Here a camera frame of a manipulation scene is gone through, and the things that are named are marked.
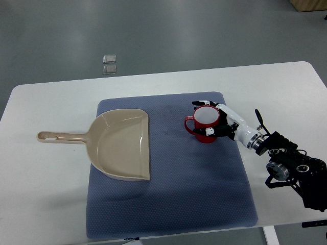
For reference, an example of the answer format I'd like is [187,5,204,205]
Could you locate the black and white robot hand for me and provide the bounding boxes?
[188,101,262,149]

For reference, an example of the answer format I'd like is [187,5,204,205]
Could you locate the red cup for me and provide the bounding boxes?
[184,105,220,143]

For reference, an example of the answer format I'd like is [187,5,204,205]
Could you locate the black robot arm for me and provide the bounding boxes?
[253,109,326,212]

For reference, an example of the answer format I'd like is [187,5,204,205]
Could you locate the beige plastic dustpan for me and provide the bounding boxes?
[37,109,150,181]

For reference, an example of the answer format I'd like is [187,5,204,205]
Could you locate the blue-grey mat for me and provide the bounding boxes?
[86,92,258,239]

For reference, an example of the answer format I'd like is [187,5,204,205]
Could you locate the white table leg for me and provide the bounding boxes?
[263,226,279,245]

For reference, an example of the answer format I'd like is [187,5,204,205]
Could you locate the lower metal floor plate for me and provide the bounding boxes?
[103,64,117,75]

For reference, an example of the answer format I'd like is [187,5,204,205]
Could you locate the metal floor plate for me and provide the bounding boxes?
[103,54,116,64]
[103,64,117,75]

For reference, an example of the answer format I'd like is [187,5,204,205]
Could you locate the upper metal floor plate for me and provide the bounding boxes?
[103,54,116,64]

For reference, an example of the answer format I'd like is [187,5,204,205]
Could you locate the wooden box corner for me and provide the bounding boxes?
[289,0,326,12]

